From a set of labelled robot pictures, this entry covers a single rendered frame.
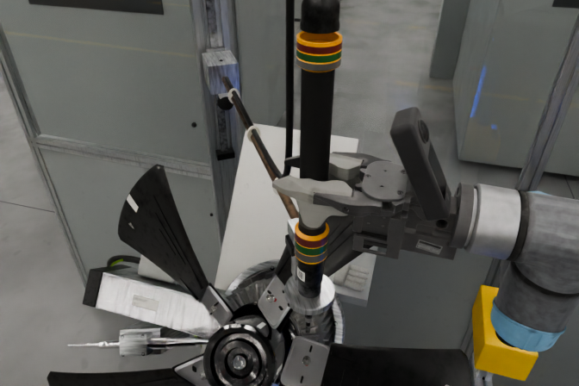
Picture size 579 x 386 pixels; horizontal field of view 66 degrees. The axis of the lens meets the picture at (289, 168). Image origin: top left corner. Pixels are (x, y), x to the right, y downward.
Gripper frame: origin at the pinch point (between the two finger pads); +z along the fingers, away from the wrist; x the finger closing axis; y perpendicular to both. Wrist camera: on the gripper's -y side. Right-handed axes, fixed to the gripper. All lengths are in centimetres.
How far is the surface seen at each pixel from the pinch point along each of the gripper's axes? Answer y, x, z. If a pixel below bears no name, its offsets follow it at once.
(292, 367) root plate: 37.4, -1.6, -1.2
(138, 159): 58, 70, 77
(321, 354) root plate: 37.8, 2.2, -5.1
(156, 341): 47, 1, 27
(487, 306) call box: 49, 31, -35
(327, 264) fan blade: 22.4, 7.6, -4.1
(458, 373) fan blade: 37.8, 5.5, -26.8
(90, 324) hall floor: 157, 60, 120
